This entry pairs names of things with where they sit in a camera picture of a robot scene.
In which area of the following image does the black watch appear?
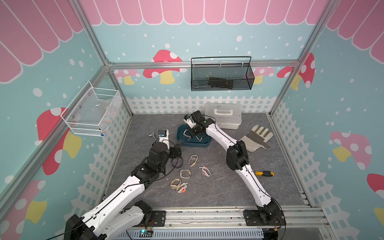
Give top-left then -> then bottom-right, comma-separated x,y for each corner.
171,157 -> 184,169

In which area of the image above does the pink white watch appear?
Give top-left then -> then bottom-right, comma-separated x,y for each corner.
199,166 -> 212,177

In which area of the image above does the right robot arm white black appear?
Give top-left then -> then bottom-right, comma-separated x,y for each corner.
184,111 -> 286,226

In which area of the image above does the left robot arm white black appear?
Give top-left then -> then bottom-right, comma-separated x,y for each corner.
61,140 -> 182,240

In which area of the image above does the teal plastic storage box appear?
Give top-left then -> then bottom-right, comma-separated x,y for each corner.
177,125 -> 212,148

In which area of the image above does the black item inside mesh basket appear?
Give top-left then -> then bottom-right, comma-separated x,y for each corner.
209,78 -> 234,89

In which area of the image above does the grey work glove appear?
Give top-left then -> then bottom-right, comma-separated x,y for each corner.
241,125 -> 274,153

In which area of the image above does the yellow black screwdriver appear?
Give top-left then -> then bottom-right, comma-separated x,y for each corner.
255,171 -> 275,177

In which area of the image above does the green circuit board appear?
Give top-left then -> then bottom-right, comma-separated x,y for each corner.
139,229 -> 154,238

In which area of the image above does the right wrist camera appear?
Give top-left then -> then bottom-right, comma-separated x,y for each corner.
184,115 -> 196,129

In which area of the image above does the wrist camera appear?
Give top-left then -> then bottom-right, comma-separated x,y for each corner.
158,130 -> 170,149
184,115 -> 196,129

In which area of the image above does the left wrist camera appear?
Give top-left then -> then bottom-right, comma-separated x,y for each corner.
158,130 -> 170,149

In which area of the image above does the white plastic toolbox with handle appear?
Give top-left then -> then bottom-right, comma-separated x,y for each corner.
205,103 -> 242,130

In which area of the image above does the black wire mesh basket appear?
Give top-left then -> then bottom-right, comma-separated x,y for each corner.
190,56 -> 255,92

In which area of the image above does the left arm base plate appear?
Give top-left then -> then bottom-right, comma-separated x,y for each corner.
135,211 -> 167,228

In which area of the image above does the white wire mesh basket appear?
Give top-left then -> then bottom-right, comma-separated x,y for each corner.
61,82 -> 123,137

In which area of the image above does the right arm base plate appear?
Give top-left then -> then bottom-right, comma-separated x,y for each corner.
243,210 -> 286,228

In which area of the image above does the grey slotted cable duct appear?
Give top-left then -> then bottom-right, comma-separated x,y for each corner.
115,228 -> 265,240

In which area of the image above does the aluminium rail frame front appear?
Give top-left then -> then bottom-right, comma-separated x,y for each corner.
137,206 -> 330,230

